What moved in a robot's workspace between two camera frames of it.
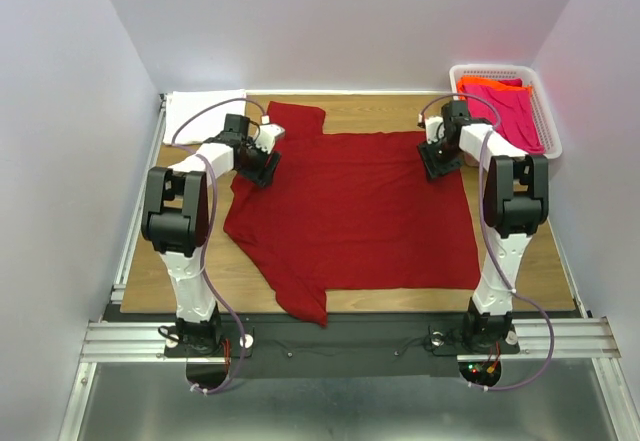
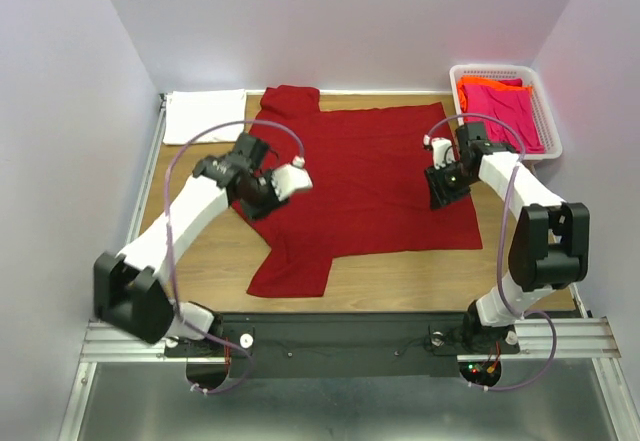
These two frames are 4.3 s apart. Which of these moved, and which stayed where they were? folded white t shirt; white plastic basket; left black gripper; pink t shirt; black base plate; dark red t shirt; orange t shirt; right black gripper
Moved: left black gripper; right black gripper; dark red t shirt
Stayed: black base plate; white plastic basket; folded white t shirt; pink t shirt; orange t shirt
